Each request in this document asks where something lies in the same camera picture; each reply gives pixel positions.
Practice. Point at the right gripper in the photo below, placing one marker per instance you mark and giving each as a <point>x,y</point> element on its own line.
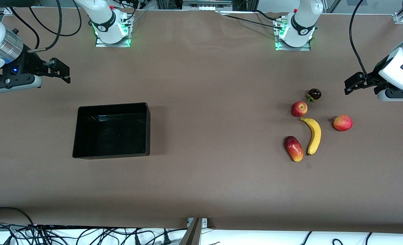
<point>30,63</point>

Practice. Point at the dark purple mangosteen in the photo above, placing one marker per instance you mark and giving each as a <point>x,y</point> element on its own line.
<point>314,94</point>

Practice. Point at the yellow banana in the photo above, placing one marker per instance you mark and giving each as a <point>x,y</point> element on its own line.
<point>315,134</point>

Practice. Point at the black plastic box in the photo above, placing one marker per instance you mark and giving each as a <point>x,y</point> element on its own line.
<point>111,132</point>

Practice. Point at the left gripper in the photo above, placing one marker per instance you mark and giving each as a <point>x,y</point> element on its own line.
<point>370,77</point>

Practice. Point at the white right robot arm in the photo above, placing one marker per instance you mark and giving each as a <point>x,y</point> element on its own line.
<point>101,15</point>

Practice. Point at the white power strip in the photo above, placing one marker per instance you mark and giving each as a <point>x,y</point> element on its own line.
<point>206,7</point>

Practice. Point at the grey metal bar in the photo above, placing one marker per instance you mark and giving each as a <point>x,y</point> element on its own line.
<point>193,234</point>

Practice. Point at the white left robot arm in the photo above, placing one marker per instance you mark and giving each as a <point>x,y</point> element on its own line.
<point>303,20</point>

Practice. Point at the aluminium corner bracket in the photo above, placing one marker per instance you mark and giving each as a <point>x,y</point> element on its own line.
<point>399,17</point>

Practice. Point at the red yellow mango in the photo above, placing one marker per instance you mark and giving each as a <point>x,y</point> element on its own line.
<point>293,148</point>

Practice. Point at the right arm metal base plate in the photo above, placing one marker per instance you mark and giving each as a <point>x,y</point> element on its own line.
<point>119,44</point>

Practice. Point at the small red apple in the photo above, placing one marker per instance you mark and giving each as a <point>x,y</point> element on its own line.
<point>299,109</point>

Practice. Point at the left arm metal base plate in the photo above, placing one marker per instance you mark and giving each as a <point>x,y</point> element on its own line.
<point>305,48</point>

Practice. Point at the small metal bracket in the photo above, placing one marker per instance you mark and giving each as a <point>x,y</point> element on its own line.
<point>205,223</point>

